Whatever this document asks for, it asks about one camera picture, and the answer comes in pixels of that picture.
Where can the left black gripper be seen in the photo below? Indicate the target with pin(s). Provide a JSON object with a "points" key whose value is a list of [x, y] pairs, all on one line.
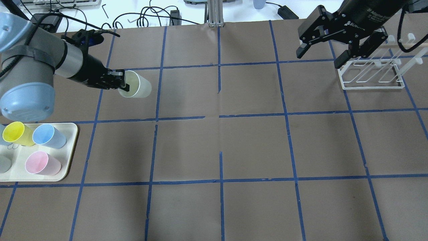
{"points": [[90, 71]]}

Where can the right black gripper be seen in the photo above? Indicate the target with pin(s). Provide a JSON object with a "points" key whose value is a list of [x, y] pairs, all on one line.
{"points": [[364, 15]]}

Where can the white plastic cup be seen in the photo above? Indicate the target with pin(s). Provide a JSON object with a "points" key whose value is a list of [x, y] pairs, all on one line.
{"points": [[139, 87]]}

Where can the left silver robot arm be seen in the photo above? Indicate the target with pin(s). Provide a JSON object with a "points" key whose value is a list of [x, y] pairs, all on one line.
{"points": [[31, 56]]}

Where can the blue cup on desk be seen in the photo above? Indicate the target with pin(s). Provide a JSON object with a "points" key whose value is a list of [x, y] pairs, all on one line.
{"points": [[259, 4]]}

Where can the blue cup on tray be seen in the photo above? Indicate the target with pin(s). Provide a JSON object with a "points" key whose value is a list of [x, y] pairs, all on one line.
{"points": [[47, 135]]}

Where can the yellow plastic cup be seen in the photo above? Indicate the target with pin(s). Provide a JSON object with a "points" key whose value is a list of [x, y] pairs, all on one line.
{"points": [[18, 133]]}

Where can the pink plastic cup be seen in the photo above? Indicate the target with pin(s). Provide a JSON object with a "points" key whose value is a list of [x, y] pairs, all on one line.
{"points": [[42, 163]]}

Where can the grey plastic cup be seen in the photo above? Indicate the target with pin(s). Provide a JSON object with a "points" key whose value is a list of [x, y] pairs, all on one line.
{"points": [[5, 164]]}

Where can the black power adapter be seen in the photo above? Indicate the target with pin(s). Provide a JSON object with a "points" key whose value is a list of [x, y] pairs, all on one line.
{"points": [[285, 13]]}

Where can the cream plastic tray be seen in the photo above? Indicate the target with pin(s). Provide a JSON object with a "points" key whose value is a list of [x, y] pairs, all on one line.
{"points": [[18, 154]]}

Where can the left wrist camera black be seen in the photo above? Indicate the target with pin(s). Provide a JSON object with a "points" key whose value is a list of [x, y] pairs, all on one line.
{"points": [[83, 39]]}

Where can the white wire cup rack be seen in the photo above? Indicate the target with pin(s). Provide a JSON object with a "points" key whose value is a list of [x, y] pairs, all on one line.
{"points": [[385, 70]]}

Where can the aluminium frame post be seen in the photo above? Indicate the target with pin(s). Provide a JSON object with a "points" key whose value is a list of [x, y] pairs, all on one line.
{"points": [[215, 13]]}

